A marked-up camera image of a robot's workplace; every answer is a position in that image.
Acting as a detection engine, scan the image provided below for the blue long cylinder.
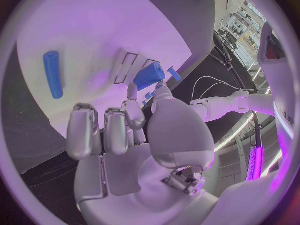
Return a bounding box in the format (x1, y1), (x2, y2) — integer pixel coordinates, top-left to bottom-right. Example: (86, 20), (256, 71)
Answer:
(42, 50), (65, 100)

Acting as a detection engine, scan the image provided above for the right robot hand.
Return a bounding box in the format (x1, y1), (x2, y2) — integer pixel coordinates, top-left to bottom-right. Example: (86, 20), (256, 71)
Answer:
(65, 80), (221, 225)

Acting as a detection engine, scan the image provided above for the glowing light bar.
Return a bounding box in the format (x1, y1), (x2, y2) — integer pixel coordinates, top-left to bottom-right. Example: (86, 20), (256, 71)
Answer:
(245, 146), (266, 182)

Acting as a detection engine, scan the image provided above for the workshop equipment rack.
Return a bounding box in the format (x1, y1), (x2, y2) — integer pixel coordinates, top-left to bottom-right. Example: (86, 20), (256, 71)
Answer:
(220, 3), (266, 48)

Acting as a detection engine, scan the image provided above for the white cable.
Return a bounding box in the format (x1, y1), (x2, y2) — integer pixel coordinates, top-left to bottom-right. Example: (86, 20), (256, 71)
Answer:
(191, 75), (244, 101)
(200, 82), (244, 99)

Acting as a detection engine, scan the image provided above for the blue fat cylinder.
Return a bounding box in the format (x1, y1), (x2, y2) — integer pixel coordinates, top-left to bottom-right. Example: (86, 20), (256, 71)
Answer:
(132, 61), (167, 92)

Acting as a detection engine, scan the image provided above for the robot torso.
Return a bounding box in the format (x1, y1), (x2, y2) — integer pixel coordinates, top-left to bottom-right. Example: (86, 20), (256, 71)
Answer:
(256, 20), (298, 141)

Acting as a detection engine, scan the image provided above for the black cable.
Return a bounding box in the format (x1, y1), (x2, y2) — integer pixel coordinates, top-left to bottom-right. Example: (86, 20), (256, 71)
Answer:
(208, 53), (259, 93)
(213, 30), (250, 91)

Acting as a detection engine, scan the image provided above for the white task board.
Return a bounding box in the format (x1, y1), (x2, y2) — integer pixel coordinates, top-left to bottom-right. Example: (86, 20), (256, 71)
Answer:
(0, 0), (217, 175)

